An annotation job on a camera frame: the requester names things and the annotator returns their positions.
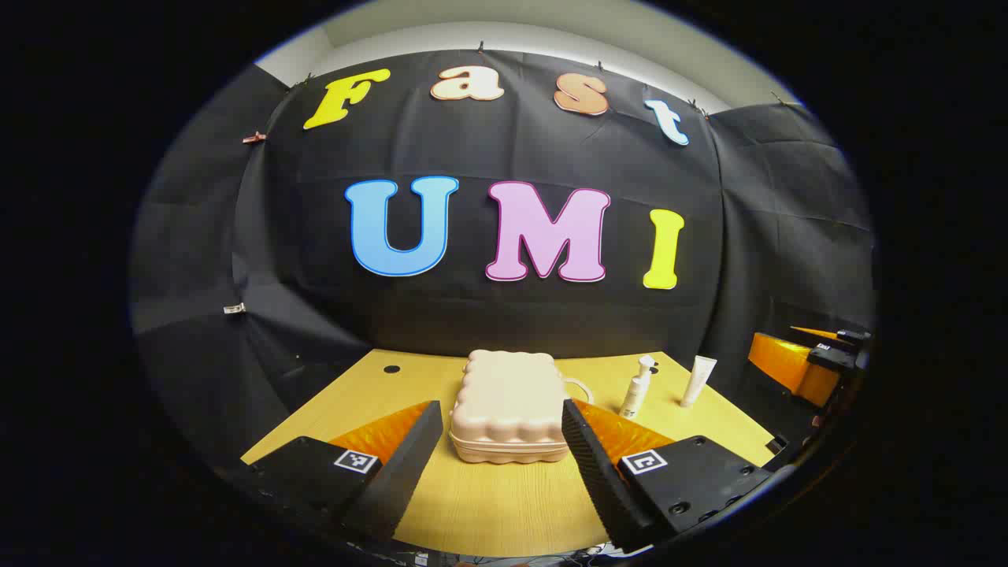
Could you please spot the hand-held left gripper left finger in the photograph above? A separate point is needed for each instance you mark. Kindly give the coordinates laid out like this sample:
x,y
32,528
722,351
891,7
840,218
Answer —
x,y
405,465

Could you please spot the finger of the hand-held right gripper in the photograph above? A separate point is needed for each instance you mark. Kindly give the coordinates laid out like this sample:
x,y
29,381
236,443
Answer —
x,y
835,356
791,366

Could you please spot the white squeeze tube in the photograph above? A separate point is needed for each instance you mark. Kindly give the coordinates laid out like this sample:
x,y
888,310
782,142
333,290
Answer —
x,y
698,380

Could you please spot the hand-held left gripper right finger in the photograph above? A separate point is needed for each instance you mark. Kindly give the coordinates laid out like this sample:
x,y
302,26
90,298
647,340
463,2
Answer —
x,y
594,472

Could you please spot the black backdrop cloth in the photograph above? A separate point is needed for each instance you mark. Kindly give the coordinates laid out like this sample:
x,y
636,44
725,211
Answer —
x,y
504,315

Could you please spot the copper cloth clip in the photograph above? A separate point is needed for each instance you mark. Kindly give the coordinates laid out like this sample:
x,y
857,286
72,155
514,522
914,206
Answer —
x,y
253,138

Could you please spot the silver cloth clip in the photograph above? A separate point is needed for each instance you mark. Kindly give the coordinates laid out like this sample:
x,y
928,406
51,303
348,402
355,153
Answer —
x,y
234,309

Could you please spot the white pump bottle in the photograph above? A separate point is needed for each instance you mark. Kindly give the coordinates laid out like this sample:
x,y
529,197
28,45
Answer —
x,y
635,391

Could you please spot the pink suitcase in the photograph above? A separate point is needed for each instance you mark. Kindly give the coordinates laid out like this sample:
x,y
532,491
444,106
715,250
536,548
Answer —
x,y
508,402

